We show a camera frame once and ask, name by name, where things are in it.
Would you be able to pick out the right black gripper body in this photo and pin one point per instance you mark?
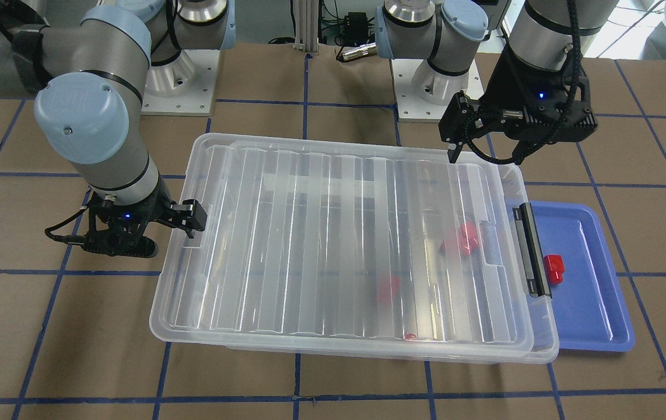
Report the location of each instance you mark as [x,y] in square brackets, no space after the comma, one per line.
[165,205]

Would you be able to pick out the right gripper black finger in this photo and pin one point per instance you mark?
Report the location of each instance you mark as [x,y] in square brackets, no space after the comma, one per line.
[189,216]

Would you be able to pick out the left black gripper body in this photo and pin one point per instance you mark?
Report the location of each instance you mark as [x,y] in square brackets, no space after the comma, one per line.
[501,98]

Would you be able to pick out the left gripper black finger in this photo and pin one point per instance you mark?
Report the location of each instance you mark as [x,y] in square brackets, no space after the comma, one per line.
[454,127]

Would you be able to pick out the clear plastic box lid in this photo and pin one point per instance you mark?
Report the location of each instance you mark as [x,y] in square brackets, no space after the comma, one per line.
[224,173]

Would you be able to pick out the red block from tray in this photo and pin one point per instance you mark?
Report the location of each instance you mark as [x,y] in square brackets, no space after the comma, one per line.
[554,268]

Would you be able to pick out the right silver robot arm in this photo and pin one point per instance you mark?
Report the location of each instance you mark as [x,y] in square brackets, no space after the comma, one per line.
[88,84]

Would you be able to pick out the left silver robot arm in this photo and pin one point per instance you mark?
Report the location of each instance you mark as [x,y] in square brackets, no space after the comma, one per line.
[447,36]

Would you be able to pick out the clear plastic storage box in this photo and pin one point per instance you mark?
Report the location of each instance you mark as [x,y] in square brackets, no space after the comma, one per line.
[431,268]

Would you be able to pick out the blue plastic tray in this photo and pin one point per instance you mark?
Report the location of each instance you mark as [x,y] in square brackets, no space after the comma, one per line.
[589,311]

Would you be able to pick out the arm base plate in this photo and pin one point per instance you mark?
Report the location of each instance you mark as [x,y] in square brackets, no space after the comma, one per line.
[184,86]
[423,95]

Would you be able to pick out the black box latch handle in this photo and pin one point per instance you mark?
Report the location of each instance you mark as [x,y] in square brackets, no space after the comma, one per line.
[531,251]

